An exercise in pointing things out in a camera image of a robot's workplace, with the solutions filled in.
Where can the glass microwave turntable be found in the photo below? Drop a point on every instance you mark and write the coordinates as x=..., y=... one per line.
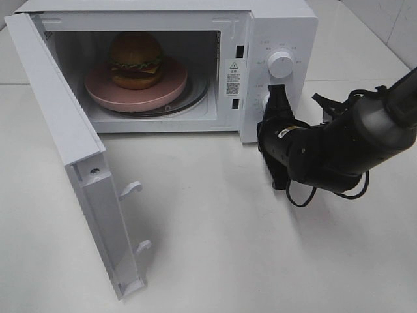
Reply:
x=195, y=90

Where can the white microwave oven body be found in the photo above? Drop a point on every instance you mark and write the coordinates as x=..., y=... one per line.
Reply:
x=229, y=41

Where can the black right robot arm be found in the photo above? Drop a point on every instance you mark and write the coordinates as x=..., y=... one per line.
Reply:
x=364, y=131

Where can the toy burger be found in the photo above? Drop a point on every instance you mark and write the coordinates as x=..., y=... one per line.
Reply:
x=135, y=60

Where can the white microwave door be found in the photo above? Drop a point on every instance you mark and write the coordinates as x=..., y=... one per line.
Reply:
x=82, y=154

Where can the pink round plate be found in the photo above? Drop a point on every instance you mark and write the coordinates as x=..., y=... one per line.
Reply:
x=120, y=94

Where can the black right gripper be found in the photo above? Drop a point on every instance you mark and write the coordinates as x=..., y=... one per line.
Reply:
x=277, y=134

